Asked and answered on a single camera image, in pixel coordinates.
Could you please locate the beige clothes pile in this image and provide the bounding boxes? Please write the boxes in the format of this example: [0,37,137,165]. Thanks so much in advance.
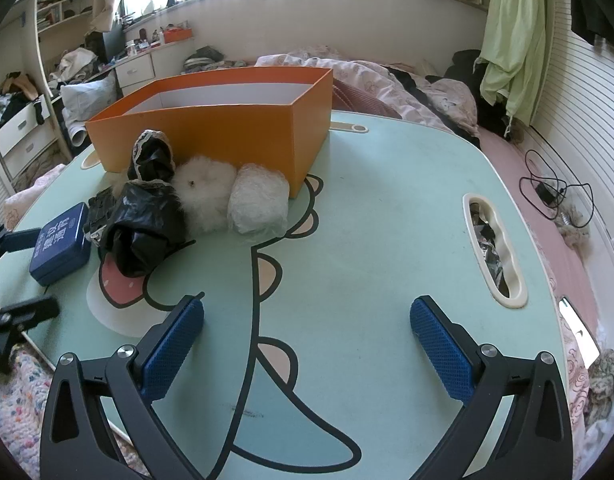
[50,49,100,83]

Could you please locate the black monitor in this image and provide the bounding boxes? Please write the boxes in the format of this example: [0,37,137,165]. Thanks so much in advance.
[84,22,125,63]

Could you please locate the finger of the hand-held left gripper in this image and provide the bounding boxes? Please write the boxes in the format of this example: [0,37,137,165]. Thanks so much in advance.
[0,295,61,333]
[0,224,42,273]

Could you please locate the pink bed sheet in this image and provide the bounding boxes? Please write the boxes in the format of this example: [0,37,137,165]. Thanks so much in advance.
[479,125,614,341]

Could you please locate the black plastic bag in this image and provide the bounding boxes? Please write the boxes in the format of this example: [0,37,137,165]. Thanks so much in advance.
[104,180,188,278]

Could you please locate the blue tin box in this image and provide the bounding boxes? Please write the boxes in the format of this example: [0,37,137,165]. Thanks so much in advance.
[29,202,92,286]

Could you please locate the dark hanging garment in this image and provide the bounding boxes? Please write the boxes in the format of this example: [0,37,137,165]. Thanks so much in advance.
[569,0,614,46]

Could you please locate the white drawer cabinet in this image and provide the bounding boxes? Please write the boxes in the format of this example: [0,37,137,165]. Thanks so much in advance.
[116,52,155,96]

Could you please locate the green cartoon desktop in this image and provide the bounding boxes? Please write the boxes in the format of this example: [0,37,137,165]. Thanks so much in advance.
[0,110,572,480]

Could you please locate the pink quilt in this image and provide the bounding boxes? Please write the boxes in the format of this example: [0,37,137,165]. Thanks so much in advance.
[254,45,480,146]

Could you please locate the small orange storage box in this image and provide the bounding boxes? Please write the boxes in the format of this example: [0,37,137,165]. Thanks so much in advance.
[159,27,194,44]

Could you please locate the speckled crochet blanket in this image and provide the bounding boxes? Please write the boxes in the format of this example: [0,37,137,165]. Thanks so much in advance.
[0,345,153,480]

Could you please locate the black clothes pile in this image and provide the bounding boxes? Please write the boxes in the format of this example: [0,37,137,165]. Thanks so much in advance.
[444,49,512,136]

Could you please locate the white pillow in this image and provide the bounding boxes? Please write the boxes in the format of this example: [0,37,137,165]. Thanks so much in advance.
[61,74,119,123]

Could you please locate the black charger cable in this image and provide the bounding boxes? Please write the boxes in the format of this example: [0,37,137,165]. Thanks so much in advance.
[519,149,595,221]

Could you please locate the orange cardboard box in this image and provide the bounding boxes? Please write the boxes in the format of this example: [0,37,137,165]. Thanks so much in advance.
[86,66,334,200]

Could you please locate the clear bubble wrap bundle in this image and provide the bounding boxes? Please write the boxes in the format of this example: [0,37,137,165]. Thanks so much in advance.
[226,162,290,241]

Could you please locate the crumpled silver wrapper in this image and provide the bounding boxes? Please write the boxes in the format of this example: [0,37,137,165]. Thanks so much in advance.
[469,200,512,296]

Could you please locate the white rolled paper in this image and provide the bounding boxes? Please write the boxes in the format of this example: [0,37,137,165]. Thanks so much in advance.
[64,122,93,148]

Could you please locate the black glittery pouch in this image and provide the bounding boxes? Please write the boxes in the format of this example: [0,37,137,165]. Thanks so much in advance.
[84,187,120,248]

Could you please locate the white wall shelf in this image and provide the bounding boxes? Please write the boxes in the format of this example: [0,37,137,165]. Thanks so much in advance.
[34,0,95,36]

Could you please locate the white wardrobe drawers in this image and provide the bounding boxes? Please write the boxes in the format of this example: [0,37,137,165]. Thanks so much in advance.
[0,105,58,178]

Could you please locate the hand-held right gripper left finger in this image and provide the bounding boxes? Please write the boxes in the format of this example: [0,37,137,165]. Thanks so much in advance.
[40,295,223,480]

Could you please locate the grey clothes pile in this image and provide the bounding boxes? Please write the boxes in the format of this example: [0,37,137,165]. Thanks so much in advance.
[183,46,248,73]

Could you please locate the black lace-trimmed cloth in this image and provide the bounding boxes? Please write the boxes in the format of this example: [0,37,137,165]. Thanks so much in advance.
[127,130,177,183]

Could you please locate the white fluffy ball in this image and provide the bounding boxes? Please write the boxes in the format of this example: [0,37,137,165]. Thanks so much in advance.
[173,156,238,235]

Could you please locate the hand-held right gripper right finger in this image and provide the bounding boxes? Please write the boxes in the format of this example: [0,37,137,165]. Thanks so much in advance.
[409,295,574,480]

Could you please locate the light green hanging garment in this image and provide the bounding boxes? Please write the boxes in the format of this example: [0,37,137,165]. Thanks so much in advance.
[479,0,548,126]

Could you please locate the beige fluffy tuft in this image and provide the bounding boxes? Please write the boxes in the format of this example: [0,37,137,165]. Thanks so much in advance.
[557,210,592,248]

